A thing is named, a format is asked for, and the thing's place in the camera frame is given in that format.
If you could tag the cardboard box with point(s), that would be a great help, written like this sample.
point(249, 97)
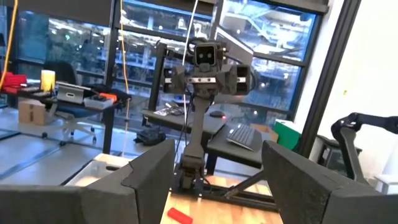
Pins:
point(268, 133)
point(31, 113)

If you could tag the black bag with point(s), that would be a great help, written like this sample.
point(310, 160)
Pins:
point(150, 137)

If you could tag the black aluminium rig frame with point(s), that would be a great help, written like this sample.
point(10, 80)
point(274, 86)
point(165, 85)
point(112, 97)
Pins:
point(329, 77)

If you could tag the green box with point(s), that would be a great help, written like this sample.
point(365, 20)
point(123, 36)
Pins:
point(287, 137)

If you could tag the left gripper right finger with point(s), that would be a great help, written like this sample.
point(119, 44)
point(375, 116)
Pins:
point(304, 193)

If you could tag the yellow cup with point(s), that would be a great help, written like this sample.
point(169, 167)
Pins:
point(48, 81)

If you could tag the tray with orange tool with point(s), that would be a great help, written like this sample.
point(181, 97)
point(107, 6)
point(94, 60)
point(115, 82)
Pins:
point(99, 102)

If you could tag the black keyboard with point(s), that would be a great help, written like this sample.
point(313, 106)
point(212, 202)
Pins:
point(242, 137)

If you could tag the black monitor stand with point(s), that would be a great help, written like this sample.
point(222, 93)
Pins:
point(157, 77)

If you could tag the black computer mouse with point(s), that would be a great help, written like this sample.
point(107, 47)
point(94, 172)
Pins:
point(217, 114)

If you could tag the grey storage box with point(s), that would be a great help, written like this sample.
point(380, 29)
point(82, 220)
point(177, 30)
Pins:
point(70, 93)

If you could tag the black office chair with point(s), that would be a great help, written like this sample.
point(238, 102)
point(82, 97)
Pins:
point(63, 71)

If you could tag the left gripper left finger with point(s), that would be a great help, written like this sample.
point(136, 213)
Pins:
point(146, 186)

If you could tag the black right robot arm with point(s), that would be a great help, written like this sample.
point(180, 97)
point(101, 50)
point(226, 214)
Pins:
point(197, 140)

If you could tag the red bundle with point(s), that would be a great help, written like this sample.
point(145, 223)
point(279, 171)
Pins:
point(12, 82)

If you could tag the black desk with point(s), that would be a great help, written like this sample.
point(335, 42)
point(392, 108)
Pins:
point(236, 155)
point(108, 124)

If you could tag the red rectangular foam block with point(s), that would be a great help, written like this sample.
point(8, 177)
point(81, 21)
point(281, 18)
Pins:
point(178, 216)

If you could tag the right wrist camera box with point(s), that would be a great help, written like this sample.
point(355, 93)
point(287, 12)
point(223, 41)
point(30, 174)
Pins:
point(208, 54)

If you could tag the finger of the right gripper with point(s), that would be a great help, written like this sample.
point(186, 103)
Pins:
point(180, 81)
point(231, 81)

